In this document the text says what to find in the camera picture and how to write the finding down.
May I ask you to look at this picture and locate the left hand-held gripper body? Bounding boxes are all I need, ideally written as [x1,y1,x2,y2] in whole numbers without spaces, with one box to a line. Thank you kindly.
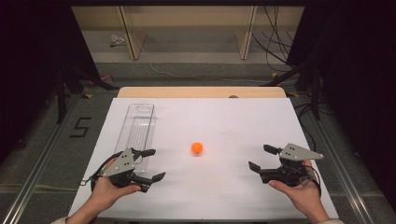
[101,147,148,189]

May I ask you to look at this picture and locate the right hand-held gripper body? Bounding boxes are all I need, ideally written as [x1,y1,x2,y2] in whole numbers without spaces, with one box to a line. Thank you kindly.
[259,142,325,188]

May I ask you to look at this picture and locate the clear plastic tray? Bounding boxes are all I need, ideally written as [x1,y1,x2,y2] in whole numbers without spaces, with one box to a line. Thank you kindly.
[114,103,157,175]

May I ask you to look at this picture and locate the orange ball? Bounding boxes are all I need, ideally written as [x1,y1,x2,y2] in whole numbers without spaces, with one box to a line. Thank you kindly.
[191,141,205,156]

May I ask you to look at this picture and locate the person's right hand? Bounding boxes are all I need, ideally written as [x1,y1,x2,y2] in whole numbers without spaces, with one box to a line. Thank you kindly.
[268,160,325,217]

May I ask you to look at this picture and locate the person's left hand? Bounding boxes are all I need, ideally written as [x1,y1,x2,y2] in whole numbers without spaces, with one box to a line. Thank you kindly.
[89,158,142,217]

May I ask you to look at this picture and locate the white sheet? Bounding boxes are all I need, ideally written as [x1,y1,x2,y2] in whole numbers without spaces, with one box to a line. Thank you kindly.
[67,97,340,220]

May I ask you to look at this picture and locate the black metal stand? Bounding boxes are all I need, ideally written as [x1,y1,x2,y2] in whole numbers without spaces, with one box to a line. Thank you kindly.
[54,60,120,125]
[261,57,322,121]

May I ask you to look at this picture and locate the wooden table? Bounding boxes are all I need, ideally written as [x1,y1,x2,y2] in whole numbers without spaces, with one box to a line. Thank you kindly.
[116,86,288,100]

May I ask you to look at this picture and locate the pink object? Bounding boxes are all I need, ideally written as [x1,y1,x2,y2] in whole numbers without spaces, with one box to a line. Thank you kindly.
[88,74,114,88]

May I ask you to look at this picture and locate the light wooden shelf unit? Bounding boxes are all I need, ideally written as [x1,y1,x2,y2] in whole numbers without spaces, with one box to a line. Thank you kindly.
[70,5,305,61]

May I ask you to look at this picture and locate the crumpled grey wrapper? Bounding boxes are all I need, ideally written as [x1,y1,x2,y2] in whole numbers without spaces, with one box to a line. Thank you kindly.
[109,34,127,49]

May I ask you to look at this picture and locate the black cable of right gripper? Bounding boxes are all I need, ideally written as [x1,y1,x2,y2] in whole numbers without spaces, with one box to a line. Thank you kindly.
[302,164,322,198]

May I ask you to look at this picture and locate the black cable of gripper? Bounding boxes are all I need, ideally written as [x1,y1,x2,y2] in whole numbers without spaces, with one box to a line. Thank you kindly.
[302,164,322,198]
[89,150,124,192]

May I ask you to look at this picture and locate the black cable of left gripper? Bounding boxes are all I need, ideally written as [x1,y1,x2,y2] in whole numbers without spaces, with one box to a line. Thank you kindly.
[89,150,124,192]

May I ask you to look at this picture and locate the black floor cables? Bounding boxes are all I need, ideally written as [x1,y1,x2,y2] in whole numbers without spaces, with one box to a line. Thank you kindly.
[293,102,328,153]

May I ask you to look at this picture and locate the metal floor rail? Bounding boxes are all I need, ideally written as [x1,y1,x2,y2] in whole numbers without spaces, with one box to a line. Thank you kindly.
[0,92,79,224]
[299,92,389,224]

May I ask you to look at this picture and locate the bundle of black hanging cables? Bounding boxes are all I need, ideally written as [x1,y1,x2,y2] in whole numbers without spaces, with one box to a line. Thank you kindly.
[250,5,297,73]

